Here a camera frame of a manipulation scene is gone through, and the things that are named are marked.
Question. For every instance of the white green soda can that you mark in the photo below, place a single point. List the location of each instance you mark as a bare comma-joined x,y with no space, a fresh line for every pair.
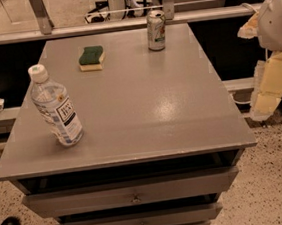
156,30

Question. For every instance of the grey drawer cabinet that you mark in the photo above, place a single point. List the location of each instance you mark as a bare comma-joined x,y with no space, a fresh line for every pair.
146,114

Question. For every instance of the top grey drawer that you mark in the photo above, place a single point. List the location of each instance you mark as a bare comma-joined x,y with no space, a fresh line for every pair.
131,193

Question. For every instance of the grey metal railing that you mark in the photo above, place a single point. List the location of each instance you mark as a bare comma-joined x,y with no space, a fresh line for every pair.
32,20

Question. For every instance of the green and yellow sponge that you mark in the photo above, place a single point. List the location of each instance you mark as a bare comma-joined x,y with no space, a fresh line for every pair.
92,58

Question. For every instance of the middle grey drawer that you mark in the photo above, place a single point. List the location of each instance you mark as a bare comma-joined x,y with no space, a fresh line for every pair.
178,216

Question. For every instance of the black office chair base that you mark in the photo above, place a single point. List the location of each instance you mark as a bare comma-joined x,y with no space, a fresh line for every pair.
113,10

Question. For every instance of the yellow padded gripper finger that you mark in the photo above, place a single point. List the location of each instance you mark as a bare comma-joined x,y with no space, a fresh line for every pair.
267,93
249,29

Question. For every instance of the clear plastic water bottle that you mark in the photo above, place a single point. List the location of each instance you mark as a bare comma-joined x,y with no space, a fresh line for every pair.
53,103

